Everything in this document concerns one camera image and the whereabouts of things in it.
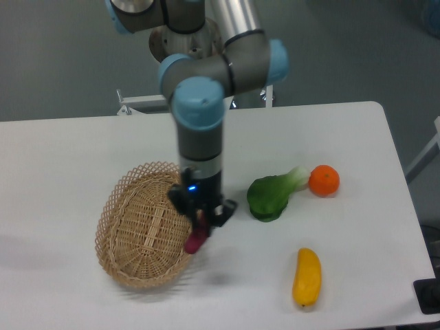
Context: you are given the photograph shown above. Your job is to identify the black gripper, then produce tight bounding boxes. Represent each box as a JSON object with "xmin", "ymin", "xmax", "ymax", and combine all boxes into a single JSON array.
[{"xmin": 167, "ymin": 168, "xmax": 238, "ymax": 237}]

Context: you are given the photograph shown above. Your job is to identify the purple sweet potato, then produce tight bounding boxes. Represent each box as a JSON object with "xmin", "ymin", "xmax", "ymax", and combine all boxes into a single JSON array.
[{"xmin": 184, "ymin": 212, "xmax": 210, "ymax": 254}]

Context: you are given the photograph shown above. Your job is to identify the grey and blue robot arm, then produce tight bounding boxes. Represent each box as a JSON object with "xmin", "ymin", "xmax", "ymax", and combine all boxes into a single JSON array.
[{"xmin": 106, "ymin": 1, "xmax": 289, "ymax": 237}]

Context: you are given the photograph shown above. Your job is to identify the oval wicker basket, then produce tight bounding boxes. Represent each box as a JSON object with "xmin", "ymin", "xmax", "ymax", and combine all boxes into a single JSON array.
[{"xmin": 95, "ymin": 162, "xmax": 192, "ymax": 289}]

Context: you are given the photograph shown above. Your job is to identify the green bok choy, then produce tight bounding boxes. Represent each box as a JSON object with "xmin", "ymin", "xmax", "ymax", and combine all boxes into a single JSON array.
[{"xmin": 246, "ymin": 166, "xmax": 311, "ymax": 222}]

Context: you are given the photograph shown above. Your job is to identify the orange mandarin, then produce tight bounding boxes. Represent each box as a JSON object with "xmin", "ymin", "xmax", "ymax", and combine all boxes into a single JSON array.
[{"xmin": 308, "ymin": 164, "xmax": 340, "ymax": 196}]

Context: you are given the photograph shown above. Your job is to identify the yellow mango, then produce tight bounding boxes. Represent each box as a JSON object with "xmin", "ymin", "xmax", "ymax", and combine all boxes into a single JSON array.
[{"xmin": 292, "ymin": 247, "xmax": 322, "ymax": 307}]

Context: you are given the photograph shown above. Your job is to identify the black device at table edge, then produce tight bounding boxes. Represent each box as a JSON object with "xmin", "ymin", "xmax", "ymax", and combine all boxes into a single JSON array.
[{"xmin": 413, "ymin": 278, "xmax": 439, "ymax": 315}]

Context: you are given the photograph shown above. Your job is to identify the white mounting bracket frame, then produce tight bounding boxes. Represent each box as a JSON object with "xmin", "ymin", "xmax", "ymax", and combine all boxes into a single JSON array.
[{"xmin": 116, "ymin": 89, "xmax": 168, "ymax": 116}]

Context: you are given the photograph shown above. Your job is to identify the white clamp post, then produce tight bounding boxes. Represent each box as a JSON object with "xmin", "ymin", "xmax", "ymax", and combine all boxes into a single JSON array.
[{"xmin": 259, "ymin": 85, "xmax": 275, "ymax": 108}]

